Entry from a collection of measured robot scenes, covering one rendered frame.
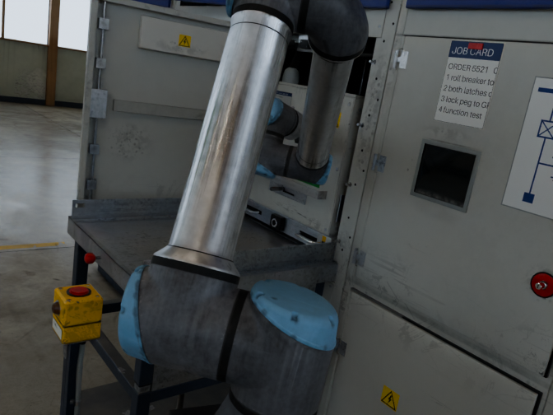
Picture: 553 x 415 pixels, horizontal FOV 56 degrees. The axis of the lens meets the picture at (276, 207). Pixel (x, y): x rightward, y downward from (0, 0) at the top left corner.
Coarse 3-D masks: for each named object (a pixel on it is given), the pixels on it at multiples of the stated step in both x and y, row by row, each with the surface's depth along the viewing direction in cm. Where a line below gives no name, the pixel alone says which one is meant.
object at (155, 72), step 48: (96, 0) 173; (96, 48) 179; (144, 48) 184; (192, 48) 193; (96, 96) 182; (144, 96) 192; (192, 96) 201; (96, 144) 187; (144, 144) 197; (192, 144) 206; (96, 192) 194; (144, 192) 202
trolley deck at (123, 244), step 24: (96, 240) 158; (120, 240) 162; (144, 240) 165; (168, 240) 169; (240, 240) 181; (264, 240) 185; (288, 240) 190; (120, 264) 144; (312, 264) 169; (336, 264) 172; (240, 288) 149
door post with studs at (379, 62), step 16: (400, 0) 151; (384, 32) 155; (384, 48) 155; (384, 64) 156; (368, 80) 161; (384, 80) 156; (368, 96) 161; (368, 112) 161; (368, 128) 161; (368, 144) 161; (352, 160) 167; (368, 160) 162; (352, 176) 167; (352, 192) 167; (352, 208) 167; (352, 224) 167; (336, 240) 171; (336, 256) 174; (336, 288) 174; (336, 304) 174
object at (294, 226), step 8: (248, 200) 208; (248, 208) 209; (256, 208) 204; (264, 208) 200; (256, 216) 204; (264, 216) 200; (288, 224) 190; (296, 224) 186; (288, 232) 190; (296, 232) 186; (304, 232) 183; (312, 232) 180; (320, 232) 178; (304, 240) 183; (312, 240) 180; (328, 240) 174
